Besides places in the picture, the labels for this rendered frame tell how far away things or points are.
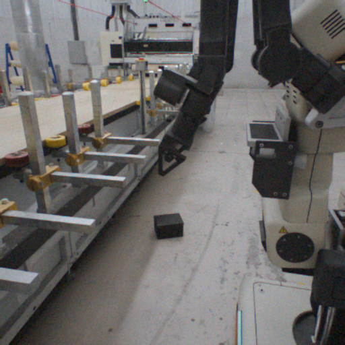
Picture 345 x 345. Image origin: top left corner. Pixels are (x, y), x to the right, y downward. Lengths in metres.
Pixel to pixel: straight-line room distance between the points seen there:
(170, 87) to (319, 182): 0.50
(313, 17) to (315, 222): 0.52
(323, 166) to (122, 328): 1.21
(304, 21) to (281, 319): 1.06
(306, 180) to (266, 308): 0.66
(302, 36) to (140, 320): 1.42
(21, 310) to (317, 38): 1.54
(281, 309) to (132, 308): 0.76
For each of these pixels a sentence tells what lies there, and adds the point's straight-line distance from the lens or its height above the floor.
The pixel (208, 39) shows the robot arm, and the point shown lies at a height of 1.28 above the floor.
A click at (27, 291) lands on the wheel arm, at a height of 0.82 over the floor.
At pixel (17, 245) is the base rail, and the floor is 0.70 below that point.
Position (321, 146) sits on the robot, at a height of 1.02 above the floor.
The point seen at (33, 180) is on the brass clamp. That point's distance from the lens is 1.13.
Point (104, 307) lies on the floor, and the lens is 1.79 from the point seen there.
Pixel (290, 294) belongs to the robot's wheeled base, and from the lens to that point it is 1.50.
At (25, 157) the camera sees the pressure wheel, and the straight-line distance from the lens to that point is 1.22.
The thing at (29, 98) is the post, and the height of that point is 1.12.
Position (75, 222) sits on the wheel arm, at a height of 0.82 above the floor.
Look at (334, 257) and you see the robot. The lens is 0.93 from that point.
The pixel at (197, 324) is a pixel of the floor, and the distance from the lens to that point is 1.68.
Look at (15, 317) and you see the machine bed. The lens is 1.63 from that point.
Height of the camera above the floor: 1.25
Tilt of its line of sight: 21 degrees down
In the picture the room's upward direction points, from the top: straight up
